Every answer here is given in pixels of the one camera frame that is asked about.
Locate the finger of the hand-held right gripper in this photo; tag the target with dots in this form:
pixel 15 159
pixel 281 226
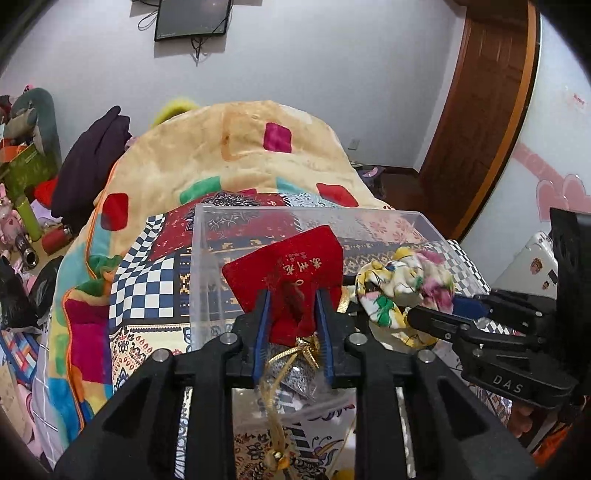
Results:
pixel 503 302
pixel 438 325

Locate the floral fabric scrunchie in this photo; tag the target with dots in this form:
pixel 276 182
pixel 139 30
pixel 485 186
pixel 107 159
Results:
pixel 406 277

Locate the yellow-green fuzzy item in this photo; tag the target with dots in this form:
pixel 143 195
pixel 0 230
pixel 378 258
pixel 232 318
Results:
pixel 175 108

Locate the green plush toy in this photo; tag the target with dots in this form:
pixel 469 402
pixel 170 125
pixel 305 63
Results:
pixel 39 115

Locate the person's right hand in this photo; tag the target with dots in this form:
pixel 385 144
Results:
pixel 521 422

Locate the black cylindrical flashlight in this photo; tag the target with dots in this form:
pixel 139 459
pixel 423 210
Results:
pixel 27 251

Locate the silver patterned pouch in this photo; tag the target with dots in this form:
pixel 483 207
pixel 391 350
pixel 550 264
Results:
pixel 288 376

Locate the white wall socket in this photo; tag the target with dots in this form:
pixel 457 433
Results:
pixel 353 144

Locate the green bottle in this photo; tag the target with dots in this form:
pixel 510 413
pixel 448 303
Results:
pixel 28 217

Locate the white laptop with stickers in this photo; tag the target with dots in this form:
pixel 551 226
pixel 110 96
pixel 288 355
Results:
pixel 526 263

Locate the pink figurine toy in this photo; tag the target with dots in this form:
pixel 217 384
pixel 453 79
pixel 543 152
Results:
pixel 9 217

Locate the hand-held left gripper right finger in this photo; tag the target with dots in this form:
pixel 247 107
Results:
pixel 324 337

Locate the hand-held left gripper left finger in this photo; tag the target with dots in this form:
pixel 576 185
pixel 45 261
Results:
pixel 260 337

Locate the yellow blanket with coloured squares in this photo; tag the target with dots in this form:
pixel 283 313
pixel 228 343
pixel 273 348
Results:
pixel 194 152

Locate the clear plastic storage box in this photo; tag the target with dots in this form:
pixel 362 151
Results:
pixel 217 258

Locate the pink heart wall sticker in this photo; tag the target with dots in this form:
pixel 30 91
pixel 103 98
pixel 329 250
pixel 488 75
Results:
pixel 561 196

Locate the red bottle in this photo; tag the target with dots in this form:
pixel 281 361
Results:
pixel 56 240

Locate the green cardboard box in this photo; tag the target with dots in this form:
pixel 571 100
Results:
pixel 23 168

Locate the black wall monitor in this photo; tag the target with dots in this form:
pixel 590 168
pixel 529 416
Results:
pixel 191 18

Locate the dark purple garment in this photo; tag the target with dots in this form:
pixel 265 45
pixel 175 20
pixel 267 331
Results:
pixel 92 161

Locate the black plastic bag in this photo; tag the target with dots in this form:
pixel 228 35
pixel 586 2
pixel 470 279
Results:
pixel 23 295

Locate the brown wooden door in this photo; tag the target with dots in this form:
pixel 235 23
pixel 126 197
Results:
pixel 485 115

